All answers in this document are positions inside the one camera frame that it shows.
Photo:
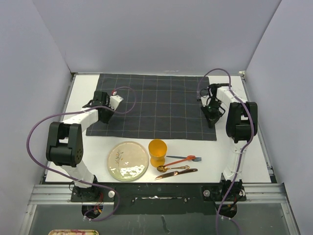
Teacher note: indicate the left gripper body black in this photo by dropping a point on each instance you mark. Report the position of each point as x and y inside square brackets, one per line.
[107, 105]

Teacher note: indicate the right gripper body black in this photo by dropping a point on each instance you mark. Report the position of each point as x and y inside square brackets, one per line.
[214, 102]

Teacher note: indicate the dark grey checked cloth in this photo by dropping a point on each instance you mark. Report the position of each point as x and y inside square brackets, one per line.
[155, 107]

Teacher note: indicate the beige plate with plant motif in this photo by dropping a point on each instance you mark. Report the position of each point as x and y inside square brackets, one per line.
[127, 161]

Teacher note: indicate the orange plastic cup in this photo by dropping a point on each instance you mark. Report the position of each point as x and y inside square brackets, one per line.
[157, 150]

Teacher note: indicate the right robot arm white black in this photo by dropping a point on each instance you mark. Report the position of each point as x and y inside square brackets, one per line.
[241, 124]

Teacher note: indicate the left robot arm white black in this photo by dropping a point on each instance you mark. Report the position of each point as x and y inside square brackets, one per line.
[65, 141]

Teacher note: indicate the blue plastic fork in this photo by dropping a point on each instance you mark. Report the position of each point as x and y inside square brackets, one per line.
[197, 159]

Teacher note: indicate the orange plastic fork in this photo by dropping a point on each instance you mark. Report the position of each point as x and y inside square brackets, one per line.
[179, 160]

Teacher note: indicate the copper metal knife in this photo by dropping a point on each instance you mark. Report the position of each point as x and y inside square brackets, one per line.
[175, 173]

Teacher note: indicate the gold metal spoon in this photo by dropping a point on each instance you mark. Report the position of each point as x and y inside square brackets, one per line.
[165, 169]

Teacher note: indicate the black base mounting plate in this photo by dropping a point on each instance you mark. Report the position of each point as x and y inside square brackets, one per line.
[153, 199]

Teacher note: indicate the floral tray edge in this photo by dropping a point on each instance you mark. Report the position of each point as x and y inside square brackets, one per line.
[73, 232]

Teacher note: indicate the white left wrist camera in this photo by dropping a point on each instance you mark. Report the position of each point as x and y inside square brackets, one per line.
[115, 100]

